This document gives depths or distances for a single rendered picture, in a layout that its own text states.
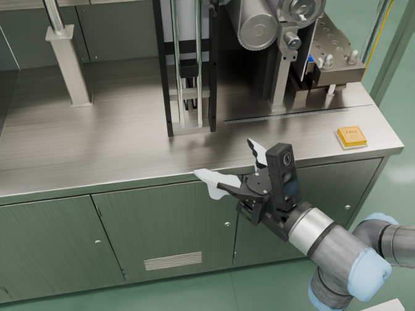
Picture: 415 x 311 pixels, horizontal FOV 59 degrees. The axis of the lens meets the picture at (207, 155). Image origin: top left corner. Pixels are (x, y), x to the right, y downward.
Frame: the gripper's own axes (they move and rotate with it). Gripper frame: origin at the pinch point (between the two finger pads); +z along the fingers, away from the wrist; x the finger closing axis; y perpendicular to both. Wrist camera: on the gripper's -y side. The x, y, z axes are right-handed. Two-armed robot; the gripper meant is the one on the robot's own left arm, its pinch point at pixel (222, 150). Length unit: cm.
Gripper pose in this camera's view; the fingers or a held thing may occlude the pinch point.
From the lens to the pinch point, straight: 72.7
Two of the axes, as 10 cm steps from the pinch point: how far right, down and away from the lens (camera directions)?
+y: -1.0, 7.2, 6.8
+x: 7.3, -4.2, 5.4
